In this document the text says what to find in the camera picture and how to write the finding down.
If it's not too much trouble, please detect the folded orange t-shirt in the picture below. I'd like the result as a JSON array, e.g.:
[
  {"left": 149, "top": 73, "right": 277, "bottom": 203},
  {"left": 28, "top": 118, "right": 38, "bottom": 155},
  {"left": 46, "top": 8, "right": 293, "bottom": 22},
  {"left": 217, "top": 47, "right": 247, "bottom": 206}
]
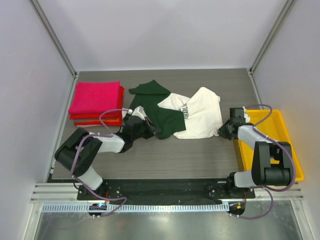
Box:
[{"left": 73, "top": 118, "right": 123, "bottom": 127}]

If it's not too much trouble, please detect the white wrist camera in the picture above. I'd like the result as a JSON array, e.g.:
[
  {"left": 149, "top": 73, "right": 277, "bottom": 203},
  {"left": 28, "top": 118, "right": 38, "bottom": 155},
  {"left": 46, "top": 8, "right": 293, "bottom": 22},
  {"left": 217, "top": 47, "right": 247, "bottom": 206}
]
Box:
[
  {"left": 242, "top": 106, "right": 251, "bottom": 123},
  {"left": 127, "top": 105, "right": 147, "bottom": 120}
]

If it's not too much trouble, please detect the folded red t-shirt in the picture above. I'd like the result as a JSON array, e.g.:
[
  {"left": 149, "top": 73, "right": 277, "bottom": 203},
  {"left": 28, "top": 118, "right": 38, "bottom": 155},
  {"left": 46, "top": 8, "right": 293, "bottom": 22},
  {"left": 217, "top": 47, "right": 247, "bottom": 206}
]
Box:
[{"left": 69, "top": 86, "right": 125, "bottom": 121}]

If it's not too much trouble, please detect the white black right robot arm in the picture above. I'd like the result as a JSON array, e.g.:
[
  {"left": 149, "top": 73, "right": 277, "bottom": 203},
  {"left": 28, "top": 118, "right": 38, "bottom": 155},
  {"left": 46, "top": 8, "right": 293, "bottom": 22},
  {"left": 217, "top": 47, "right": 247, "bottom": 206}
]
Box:
[{"left": 218, "top": 104, "right": 297, "bottom": 192}]

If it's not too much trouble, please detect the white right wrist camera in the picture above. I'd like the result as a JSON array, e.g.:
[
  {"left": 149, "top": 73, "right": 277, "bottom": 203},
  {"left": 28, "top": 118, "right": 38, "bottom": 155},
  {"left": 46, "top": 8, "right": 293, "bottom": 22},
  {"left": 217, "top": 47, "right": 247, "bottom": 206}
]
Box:
[{"left": 242, "top": 106, "right": 251, "bottom": 123}]

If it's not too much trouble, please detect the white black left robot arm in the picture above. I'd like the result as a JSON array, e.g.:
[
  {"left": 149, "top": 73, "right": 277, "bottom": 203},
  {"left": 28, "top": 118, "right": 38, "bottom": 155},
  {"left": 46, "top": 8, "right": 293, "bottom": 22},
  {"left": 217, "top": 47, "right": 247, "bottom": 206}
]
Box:
[{"left": 54, "top": 116, "right": 162, "bottom": 191}]

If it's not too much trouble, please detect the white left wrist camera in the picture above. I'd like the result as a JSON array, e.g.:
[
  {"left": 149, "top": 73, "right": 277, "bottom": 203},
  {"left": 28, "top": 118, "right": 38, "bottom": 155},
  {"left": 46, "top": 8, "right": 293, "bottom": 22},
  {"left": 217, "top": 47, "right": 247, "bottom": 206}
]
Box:
[{"left": 127, "top": 105, "right": 147, "bottom": 120}]

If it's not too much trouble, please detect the yellow plastic bin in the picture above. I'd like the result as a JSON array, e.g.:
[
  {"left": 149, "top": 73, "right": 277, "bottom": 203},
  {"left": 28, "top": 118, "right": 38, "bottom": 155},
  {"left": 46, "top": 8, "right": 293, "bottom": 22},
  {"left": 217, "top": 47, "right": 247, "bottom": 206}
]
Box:
[{"left": 233, "top": 109, "right": 305, "bottom": 182}]

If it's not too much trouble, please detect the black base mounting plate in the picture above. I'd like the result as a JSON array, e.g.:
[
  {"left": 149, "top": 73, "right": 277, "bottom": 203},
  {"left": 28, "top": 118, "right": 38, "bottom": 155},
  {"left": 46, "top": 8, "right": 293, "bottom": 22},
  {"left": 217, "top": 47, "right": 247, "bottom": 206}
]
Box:
[{"left": 77, "top": 178, "right": 255, "bottom": 205}]

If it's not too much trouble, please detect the white and green raglan t-shirt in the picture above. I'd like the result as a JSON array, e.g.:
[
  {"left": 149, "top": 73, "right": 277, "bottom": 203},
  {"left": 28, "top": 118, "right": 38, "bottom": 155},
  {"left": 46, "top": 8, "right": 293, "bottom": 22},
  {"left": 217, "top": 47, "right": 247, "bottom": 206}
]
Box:
[{"left": 128, "top": 80, "right": 223, "bottom": 140}]

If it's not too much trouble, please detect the white slotted cable duct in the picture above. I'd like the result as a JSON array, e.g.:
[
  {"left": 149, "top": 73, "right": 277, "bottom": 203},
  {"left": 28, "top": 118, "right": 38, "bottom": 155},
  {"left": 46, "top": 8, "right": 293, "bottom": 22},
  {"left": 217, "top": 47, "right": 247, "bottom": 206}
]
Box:
[{"left": 41, "top": 202, "right": 229, "bottom": 214}]

